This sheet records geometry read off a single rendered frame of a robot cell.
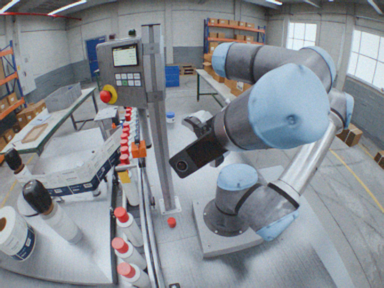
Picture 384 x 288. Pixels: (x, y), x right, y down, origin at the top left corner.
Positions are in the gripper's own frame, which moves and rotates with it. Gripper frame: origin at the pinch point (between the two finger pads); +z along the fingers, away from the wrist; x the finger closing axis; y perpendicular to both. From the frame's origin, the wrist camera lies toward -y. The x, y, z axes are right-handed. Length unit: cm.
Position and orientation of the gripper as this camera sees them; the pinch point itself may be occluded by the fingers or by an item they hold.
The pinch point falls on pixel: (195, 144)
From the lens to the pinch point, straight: 45.1
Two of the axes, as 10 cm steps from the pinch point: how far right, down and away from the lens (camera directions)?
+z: -2.0, 0.8, 9.8
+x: -5.6, -8.3, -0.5
